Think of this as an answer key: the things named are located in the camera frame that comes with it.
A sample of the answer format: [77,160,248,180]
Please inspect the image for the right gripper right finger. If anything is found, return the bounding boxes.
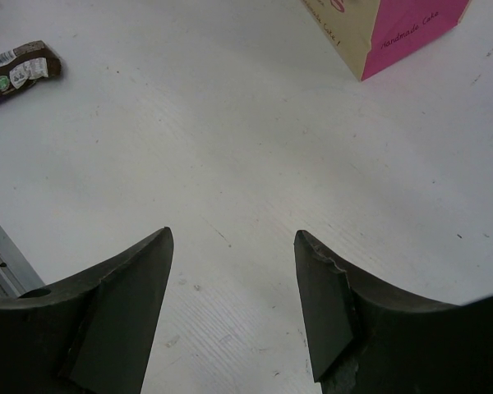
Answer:
[294,230,493,393]

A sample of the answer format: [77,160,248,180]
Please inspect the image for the beige pink paper bag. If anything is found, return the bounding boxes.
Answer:
[302,0,471,81]

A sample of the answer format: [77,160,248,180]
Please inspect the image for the aluminium table frame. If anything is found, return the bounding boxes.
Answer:
[0,225,44,298]

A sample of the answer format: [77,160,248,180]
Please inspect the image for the brown chocolate bar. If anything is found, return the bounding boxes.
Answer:
[0,40,63,102]

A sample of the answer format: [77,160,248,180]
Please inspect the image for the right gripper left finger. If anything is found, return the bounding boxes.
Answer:
[0,227,173,393]

